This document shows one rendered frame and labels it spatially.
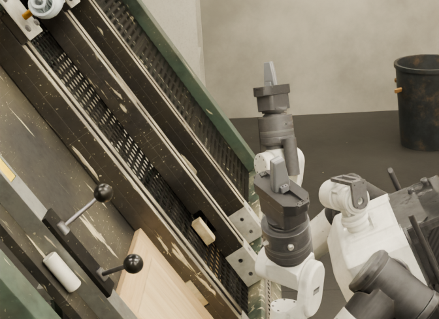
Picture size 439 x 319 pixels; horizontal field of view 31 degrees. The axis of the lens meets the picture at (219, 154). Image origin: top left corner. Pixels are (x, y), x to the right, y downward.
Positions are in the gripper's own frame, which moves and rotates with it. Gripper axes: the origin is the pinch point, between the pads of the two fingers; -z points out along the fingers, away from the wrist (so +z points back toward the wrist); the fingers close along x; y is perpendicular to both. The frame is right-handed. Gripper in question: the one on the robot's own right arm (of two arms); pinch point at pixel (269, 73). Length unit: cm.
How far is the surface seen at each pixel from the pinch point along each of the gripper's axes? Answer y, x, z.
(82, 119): 26.4, 41.9, 5.5
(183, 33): 236, -261, -44
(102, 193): -1, 66, 20
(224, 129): 90, -98, 18
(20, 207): 7, 78, 20
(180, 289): 15, 28, 50
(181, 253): 16, 25, 41
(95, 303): 2, 68, 41
